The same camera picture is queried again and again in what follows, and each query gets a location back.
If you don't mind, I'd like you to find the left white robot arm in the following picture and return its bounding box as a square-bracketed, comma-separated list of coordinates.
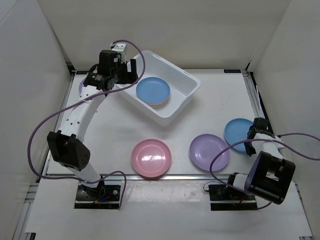
[47, 42, 138, 200]

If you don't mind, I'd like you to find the blue plate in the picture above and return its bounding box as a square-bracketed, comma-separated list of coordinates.
[136, 77, 171, 105]
[224, 118, 253, 145]

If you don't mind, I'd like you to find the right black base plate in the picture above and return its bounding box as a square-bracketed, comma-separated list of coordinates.
[204, 183, 258, 211]

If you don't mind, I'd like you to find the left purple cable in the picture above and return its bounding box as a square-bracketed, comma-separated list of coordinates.
[26, 39, 147, 208]

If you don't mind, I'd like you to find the white table board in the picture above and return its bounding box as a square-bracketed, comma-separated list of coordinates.
[41, 68, 273, 179]

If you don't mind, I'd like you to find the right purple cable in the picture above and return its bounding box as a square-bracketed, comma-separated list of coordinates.
[209, 133, 320, 210]

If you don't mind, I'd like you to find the orange yellow plate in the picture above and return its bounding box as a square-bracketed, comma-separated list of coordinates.
[147, 96, 170, 108]

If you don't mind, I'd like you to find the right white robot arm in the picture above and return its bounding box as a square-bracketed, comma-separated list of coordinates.
[224, 117, 296, 205]

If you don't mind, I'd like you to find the purple plate back left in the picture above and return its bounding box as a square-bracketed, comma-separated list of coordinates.
[78, 79, 85, 94]

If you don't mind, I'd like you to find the purple plate front right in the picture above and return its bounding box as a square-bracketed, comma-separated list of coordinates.
[189, 133, 227, 172]

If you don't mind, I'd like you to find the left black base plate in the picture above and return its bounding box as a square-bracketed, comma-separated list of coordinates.
[74, 184, 121, 210]

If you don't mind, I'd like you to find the purple cable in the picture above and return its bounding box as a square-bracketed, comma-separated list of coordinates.
[26, 39, 147, 208]
[209, 133, 320, 210]

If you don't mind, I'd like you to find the purple plate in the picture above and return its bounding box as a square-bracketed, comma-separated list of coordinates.
[189, 133, 227, 172]
[78, 79, 85, 94]

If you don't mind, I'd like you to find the white plastic bin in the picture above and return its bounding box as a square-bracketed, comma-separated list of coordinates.
[119, 50, 201, 127]

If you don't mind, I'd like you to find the pink plate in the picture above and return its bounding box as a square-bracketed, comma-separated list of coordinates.
[130, 139, 172, 178]
[149, 101, 169, 108]

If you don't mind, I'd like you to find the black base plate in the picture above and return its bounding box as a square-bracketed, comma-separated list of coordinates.
[204, 183, 258, 211]
[74, 184, 121, 210]

